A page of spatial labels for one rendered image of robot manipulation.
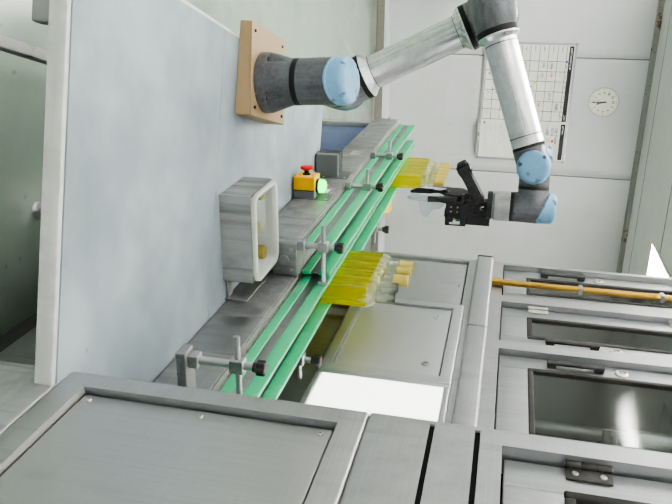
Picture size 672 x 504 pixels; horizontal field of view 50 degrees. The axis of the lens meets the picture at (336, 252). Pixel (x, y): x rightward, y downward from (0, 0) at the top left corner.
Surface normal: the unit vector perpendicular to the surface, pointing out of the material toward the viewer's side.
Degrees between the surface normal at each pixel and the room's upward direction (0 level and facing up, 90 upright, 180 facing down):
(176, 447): 90
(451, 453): 90
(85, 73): 0
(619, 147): 90
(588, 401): 90
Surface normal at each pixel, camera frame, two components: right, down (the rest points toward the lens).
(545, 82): -0.23, 0.35
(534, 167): -0.29, 0.11
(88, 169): 0.97, 0.09
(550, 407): 0.00, -0.93
